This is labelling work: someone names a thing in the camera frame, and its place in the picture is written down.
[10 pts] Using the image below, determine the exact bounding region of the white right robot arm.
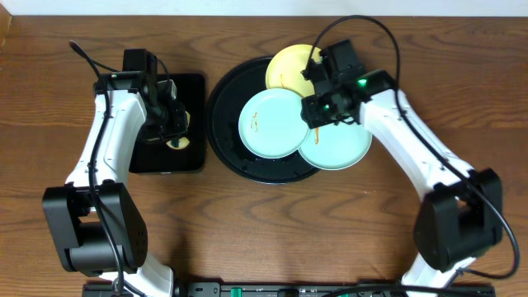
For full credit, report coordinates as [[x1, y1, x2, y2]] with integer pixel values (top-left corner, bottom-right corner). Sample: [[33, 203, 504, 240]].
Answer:
[[302, 60, 504, 288]]

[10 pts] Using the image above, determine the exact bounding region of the black rectangular water tray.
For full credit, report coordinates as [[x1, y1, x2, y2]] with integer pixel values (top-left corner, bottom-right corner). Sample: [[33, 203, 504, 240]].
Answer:
[[129, 73, 206, 174]]

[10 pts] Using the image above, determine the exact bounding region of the yellow plate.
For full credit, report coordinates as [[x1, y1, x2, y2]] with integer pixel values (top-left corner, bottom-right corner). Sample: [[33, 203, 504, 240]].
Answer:
[[265, 45, 315, 97]]

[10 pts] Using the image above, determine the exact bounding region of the mint green plate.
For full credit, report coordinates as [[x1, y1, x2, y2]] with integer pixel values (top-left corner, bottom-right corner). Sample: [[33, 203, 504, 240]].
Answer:
[[238, 88, 309, 159], [298, 123, 372, 171]]

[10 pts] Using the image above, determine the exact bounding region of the round black tray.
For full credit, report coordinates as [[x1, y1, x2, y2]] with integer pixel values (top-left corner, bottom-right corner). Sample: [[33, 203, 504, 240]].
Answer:
[[206, 56, 319, 184]]

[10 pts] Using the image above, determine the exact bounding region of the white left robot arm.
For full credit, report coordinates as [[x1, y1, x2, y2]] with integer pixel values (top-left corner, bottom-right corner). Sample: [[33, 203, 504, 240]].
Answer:
[[42, 89, 182, 296]]

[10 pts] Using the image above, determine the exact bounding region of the green yellow sponge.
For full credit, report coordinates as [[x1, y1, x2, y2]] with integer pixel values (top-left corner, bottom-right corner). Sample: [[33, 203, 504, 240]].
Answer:
[[166, 111, 191, 150]]

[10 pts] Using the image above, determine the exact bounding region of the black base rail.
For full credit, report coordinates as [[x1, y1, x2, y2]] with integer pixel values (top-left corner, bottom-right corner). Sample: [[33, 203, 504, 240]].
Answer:
[[81, 280, 496, 297]]

